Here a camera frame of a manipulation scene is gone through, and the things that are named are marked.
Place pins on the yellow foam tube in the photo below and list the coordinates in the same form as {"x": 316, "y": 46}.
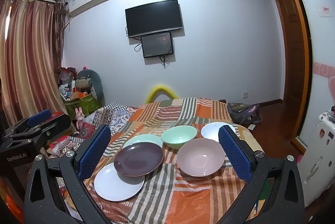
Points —
{"x": 161, "y": 89}

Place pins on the pink bowl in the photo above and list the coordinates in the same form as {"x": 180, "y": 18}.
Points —
{"x": 200, "y": 158}

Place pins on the white bowl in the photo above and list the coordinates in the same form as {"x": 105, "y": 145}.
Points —
{"x": 209, "y": 132}

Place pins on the dark backpack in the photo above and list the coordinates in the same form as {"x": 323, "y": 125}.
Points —
{"x": 243, "y": 112}

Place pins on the large wall television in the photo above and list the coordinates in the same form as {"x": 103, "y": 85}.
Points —
{"x": 153, "y": 17}

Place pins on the green plate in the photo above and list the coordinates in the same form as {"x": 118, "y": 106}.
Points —
{"x": 142, "y": 138}

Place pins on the white wardrobe with pink hearts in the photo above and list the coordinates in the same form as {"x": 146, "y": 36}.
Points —
{"x": 319, "y": 56}

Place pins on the purple plate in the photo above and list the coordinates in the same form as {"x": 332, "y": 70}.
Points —
{"x": 138, "y": 158}

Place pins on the wall socket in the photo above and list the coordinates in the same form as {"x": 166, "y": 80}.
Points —
{"x": 245, "y": 95}

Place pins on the striped orange blanket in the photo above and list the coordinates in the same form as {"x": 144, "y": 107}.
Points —
{"x": 170, "y": 195}

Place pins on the pink bunny toy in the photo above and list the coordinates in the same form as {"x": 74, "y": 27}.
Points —
{"x": 79, "y": 114}

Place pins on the wooden door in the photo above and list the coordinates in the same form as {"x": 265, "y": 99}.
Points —
{"x": 290, "y": 56}

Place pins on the grey plush toy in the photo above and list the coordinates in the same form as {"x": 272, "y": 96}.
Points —
{"x": 90, "y": 82}

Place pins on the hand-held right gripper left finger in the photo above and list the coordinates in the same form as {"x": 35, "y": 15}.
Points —
{"x": 94, "y": 153}

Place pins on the white plate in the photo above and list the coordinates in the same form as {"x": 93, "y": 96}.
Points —
{"x": 112, "y": 187}

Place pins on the green bowl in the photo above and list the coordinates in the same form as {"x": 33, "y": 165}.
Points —
{"x": 179, "y": 135}

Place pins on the striped brown curtain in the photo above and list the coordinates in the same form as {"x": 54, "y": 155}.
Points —
{"x": 26, "y": 56}

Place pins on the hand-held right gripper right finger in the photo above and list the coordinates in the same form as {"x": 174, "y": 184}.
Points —
{"x": 234, "y": 153}

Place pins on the clear plastic bag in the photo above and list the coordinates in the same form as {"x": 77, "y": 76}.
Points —
{"x": 65, "y": 76}

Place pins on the small black monitor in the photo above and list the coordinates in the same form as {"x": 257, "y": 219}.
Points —
{"x": 157, "y": 45}

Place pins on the white label sticker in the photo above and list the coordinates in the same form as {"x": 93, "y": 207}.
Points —
{"x": 326, "y": 11}

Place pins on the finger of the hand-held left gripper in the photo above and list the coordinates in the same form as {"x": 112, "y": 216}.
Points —
{"x": 39, "y": 117}
{"x": 56, "y": 127}

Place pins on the patchwork quilt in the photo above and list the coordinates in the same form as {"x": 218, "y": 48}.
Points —
{"x": 117, "y": 115}

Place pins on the white suitcase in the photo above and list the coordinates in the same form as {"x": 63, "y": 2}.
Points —
{"x": 316, "y": 150}

